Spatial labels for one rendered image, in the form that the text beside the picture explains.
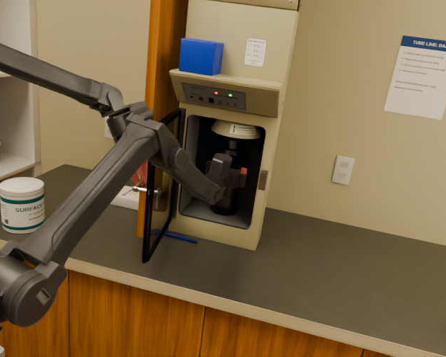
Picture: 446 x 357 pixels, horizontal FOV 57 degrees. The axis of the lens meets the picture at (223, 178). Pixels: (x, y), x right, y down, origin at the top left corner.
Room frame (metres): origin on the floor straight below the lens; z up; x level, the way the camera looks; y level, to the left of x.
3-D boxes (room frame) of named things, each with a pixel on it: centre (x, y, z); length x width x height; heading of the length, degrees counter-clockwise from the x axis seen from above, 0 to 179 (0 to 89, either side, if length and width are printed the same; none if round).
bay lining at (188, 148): (1.39, -0.01, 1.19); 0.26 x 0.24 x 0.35; 79
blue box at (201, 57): (1.23, 0.11, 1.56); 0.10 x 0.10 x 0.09; 79
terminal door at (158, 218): (1.13, 0.18, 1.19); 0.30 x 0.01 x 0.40; 175
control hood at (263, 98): (1.21, 0.03, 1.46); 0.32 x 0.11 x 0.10; 79
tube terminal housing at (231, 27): (1.39, -0.01, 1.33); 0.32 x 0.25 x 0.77; 79
